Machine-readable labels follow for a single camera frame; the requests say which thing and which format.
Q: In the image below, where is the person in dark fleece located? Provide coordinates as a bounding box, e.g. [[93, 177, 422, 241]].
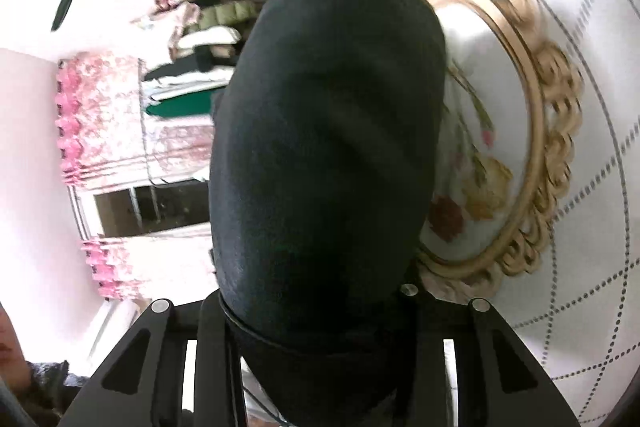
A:
[[0, 308, 89, 426]]

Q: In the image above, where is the white patterned square cloth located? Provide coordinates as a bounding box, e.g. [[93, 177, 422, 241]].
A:
[[418, 0, 639, 426]]

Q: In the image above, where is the clothes rack with garments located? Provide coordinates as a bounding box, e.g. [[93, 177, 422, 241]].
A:
[[132, 0, 267, 120]]

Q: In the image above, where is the pink curtain wardrobe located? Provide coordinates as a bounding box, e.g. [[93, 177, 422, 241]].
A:
[[54, 52, 217, 303]]

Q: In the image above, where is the black leather jacket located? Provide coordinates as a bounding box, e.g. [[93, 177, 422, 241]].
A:
[[209, 0, 446, 426]]

